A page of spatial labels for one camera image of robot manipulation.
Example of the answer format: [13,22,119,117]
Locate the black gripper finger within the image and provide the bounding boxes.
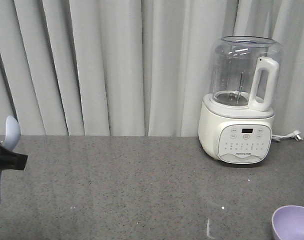
[0,144,28,171]

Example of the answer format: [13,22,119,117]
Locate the light blue spoon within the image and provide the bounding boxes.
[0,115,21,203]

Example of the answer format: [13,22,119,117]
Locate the purple bowl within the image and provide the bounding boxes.
[271,205,304,240]

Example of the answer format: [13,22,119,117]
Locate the grey-white curtain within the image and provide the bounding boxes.
[0,0,304,137]

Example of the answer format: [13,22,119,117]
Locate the white blender appliance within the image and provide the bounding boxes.
[198,36,283,165]

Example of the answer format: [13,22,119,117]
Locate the white power cable with plug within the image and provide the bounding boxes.
[271,129,304,143]

